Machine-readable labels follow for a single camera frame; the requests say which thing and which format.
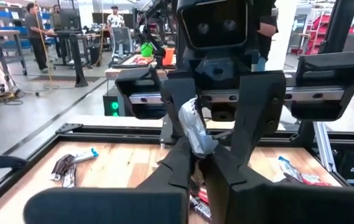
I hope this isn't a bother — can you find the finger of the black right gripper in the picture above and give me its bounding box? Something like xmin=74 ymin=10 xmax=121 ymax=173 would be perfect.
xmin=160 ymin=77 xmax=203 ymax=147
xmin=228 ymin=70 xmax=287 ymax=166

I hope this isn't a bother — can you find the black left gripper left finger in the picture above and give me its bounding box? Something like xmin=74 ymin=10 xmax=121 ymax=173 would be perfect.
xmin=23 ymin=139 xmax=193 ymax=224

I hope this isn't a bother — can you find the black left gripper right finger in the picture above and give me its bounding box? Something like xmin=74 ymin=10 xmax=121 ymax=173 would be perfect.
xmin=203 ymin=145 xmax=354 ymax=224

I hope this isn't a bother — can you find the white blue cookies cream bar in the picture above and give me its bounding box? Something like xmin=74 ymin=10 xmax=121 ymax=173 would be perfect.
xmin=177 ymin=96 xmax=220 ymax=158
xmin=70 ymin=147 xmax=100 ymax=165
xmin=277 ymin=155 xmax=305 ymax=183

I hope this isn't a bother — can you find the brown silver Hershey's bar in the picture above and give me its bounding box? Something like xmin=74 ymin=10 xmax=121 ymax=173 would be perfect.
xmin=189 ymin=195 xmax=212 ymax=222
xmin=50 ymin=154 xmax=75 ymax=182
xmin=62 ymin=164 xmax=78 ymax=189

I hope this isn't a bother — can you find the small orange plastic bucket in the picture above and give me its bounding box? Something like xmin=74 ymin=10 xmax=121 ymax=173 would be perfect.
xmin=162 ymin=47 xmax=176 ymax=67

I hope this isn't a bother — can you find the red shelf rack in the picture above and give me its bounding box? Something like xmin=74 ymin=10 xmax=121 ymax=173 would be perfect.
xmin=305 ymin=12 xmax=354 ymax=56

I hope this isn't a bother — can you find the wooden work table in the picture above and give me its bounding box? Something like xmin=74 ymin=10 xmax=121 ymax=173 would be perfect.
xmin=104 ymin=53 xmax=177 ymax=80

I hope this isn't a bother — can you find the green plastic bucket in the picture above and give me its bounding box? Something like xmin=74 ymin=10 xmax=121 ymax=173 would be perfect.
xmin=140 ymin=42 xmax=155 ymax=58

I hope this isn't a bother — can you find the black box green light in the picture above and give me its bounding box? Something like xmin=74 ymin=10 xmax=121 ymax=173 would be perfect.
xmin=103 ymin=94 xmax=125 ymax=118

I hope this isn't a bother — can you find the grey office chair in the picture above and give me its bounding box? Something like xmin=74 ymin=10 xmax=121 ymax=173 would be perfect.
xmin=110 ymin=26 xmax=134 ymax=65

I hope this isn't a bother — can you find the person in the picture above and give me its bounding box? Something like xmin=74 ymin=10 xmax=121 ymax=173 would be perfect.
xmin=25 ymin=2 xmax=57 ymax=74
xmin=50 ymin=4 xmax=63 ymax=32
xmin=106 ymin=5 xmax=126 ymax=29
xmin=255 ymin=0 xmax=279 ymax=73

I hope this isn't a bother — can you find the black standing desk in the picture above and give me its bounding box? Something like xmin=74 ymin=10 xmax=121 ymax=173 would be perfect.
xmin=54 ymin=29 xmax=105 ymax=88

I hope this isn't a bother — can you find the black computer monitor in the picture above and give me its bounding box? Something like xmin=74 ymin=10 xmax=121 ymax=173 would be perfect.
xmin=58 ymin=7 xmax=83 ymax=32

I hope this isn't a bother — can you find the grey metal rack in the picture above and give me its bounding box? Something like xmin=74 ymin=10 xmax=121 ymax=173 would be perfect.
xmin=0 ymin=29 xmax=29 ymax=94

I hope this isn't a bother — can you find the silver aluminium post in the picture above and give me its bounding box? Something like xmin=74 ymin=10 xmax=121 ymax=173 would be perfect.
xmin=312 ymin=121 xmax=337 ymax=174

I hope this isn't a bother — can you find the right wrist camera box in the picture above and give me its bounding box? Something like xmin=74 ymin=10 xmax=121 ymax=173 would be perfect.
xmin=176 ymin=0 xmax=256 ymax=51

